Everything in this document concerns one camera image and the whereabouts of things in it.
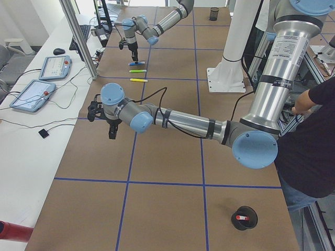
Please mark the small black sensor box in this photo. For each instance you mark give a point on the small black sensor box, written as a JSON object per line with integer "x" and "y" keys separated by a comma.
{"x": 43, "y": 133}

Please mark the black mesh cup far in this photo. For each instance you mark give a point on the black mesh cup far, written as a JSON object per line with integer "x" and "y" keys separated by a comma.
{"x": 213, "y": 13}

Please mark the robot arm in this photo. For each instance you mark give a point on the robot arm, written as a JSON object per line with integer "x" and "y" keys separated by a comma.
{"x": 253, "y": 137}
{"x": 140, "y": 24}

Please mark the teach pendant far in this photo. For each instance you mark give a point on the teach pendant far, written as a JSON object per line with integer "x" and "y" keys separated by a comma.
{"x": 55, "y": 68}

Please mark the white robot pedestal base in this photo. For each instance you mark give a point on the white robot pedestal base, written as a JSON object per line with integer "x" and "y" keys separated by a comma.
{"x": 227, "y": 76}

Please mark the black mesh cup near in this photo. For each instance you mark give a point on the black mesh cup near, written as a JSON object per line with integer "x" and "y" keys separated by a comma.
{"x": 245, "y": 225}

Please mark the green marker pen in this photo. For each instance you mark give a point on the green marker pen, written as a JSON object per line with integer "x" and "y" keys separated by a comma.
{"x": 137, "y": 71}

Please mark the blue marker pen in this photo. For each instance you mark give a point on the blue marker pen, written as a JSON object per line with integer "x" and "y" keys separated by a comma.
{"x": 137, "y": 63}

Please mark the person in black shirt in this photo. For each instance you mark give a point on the person in black shirt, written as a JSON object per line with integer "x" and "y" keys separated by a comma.
{"x": 305, "y": 160}

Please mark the aluminium frame post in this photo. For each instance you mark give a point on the aluminium frame post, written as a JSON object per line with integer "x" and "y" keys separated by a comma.
{"x": 78, "y": 36}

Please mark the black computer mouse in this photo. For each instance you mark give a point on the black computer mouse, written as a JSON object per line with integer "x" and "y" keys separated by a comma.
{"x": 58, "y": 51}

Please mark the yellow marker pen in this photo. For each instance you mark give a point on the yellow marker pen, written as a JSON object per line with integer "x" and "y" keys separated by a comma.
{"x": 139, "y": 80}

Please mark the black mesh cup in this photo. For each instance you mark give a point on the black mesh cup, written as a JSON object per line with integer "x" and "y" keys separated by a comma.
{"x": 213, "y": 13}
{"x": 245, "y": 225}

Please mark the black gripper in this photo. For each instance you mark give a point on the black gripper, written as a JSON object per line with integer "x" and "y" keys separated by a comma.
{"x": 133, "y": 47}
{"x": 113, "y": 123}

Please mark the red marker pen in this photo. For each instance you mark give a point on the red marker pen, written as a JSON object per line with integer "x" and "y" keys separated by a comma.
{"x": 242, "y": 218}

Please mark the teach pendant near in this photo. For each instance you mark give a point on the teach pendant near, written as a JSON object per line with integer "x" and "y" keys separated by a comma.
{"x": 33, "y": 96}

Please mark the teach pendant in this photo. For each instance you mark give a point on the teach pendant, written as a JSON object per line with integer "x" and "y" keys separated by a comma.
{"x": 33, "y": 96}
{"x": 55, "y": 68}

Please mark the red cylinder object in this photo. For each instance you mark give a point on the red cylinder object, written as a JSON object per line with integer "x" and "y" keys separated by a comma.
{"x": 14, "y": 232}

